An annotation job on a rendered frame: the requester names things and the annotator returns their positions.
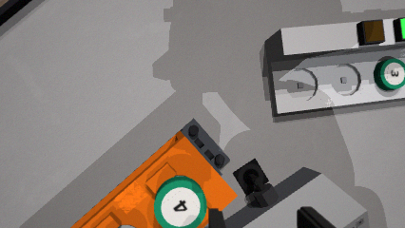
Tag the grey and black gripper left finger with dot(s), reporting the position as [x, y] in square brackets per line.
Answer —
[215, 218]

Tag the orange tube rack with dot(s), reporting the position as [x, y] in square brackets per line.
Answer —
[132, 201]

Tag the grey key housing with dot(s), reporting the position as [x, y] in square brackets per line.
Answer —
[276, 207]

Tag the black mounting bracket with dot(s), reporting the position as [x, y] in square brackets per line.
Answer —
[209, 144]

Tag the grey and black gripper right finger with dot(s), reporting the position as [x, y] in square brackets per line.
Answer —
[308, 217]

